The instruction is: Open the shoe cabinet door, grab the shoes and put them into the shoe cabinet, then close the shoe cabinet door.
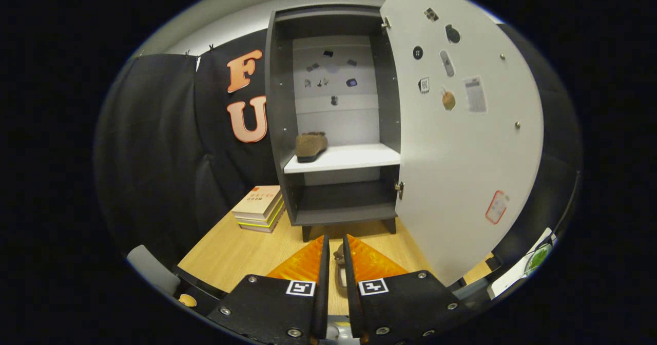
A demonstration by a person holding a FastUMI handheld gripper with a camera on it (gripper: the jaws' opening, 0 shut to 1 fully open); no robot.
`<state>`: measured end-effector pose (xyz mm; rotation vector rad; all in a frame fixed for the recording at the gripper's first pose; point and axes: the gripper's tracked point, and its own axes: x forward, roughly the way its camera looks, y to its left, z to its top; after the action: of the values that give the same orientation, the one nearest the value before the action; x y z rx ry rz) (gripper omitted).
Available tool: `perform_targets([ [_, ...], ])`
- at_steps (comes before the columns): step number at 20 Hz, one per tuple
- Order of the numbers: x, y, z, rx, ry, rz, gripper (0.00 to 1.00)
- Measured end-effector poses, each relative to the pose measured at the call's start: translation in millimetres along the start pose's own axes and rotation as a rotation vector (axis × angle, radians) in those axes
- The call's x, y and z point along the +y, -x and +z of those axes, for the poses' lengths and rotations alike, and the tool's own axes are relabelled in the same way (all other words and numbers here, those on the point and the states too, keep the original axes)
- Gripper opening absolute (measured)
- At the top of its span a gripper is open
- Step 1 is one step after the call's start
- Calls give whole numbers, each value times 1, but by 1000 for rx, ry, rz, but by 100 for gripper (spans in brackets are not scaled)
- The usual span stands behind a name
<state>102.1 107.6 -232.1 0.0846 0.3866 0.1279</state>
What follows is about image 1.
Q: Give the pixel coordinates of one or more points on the brown fuzzy shoe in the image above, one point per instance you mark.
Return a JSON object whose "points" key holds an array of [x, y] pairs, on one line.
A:
{"points": [[339, 255], [310, 145]]}

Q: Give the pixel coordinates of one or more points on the dark grey shoe cabinet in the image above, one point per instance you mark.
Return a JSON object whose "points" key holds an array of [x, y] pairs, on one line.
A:
{"points": [[279, 103]]}

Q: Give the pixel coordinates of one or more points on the metal door hinge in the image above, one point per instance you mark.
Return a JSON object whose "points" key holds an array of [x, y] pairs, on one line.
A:
{"points": [[385, 23], [399, 188]]}

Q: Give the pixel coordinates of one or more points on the row of black cloth clips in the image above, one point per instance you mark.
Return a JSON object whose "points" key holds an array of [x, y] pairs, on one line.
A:
{"points": [[210, 48]]}

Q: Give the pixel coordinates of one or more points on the yellow edged book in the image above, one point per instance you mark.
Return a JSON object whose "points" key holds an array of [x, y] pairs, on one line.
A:
{"points": [[256, 228]]}

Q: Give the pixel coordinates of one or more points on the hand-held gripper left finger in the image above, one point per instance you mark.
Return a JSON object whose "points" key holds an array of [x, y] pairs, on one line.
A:
{"points": [[322, 293]]}

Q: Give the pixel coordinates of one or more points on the small yellow round object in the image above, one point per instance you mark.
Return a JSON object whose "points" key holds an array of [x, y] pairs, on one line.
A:
{"points": [[187, 300]]}

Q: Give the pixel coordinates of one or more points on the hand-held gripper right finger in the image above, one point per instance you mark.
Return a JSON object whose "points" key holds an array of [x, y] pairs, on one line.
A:
{"points": [[350, 293]]}

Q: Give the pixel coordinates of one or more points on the white cabinet shelf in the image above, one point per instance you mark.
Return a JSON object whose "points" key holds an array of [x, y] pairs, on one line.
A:
{"points": [[354, 157]]}

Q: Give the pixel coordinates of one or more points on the white book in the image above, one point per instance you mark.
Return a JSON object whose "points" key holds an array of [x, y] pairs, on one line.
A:
{"points": [[254, 220]]}

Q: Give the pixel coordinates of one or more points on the black backdrop cloth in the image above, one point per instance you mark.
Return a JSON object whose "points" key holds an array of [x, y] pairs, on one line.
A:
{"points": [[154, 155]]}

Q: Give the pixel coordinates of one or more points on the beige shoe cabinet door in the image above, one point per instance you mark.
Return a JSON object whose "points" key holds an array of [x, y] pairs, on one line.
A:
{"points": [[462, 170]]}

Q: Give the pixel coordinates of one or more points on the white printed packet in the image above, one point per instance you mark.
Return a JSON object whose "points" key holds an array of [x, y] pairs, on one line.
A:
{"points": [[513, 278]]}

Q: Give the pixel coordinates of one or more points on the grey chair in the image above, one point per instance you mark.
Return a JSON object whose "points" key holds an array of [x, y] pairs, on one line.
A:
{"points": [[151, 270]]}

